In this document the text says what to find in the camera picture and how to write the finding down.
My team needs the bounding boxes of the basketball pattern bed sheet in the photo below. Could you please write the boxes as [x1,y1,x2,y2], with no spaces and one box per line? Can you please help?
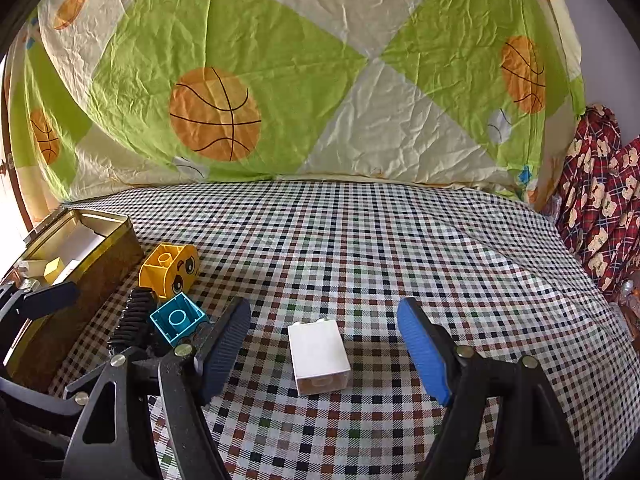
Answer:
[6,0,586,219]

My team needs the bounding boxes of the blue toy block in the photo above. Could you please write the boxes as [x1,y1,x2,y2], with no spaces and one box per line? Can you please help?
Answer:
[150,292,209,348]

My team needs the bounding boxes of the white Oriental Club box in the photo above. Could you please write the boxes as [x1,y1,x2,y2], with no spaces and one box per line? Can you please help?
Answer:
[26,221,105,285]

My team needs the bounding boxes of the yellow cube block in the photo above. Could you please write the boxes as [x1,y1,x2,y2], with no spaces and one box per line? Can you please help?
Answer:
[43,257,66,285]

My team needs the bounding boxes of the white moon toy block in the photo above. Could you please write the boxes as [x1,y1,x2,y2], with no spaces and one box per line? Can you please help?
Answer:
[288,318,352,396]

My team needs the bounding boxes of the red bear pattern cloth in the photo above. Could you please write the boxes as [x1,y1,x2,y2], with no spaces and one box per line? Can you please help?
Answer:
[555,105,639,299]

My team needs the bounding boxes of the yellow face toy block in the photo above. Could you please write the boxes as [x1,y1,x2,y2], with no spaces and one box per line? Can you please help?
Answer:
[138,243,200,302]

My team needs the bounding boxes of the gold tin box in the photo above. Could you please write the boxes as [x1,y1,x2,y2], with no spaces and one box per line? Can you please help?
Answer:
[1,208,143,392]

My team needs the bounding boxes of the checkered tablecloth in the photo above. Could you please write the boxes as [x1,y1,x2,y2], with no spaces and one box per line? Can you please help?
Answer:
[87,181,639,479]

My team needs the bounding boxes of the black hair claw clip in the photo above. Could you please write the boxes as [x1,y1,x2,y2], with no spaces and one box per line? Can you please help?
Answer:
[107,287,157,356]

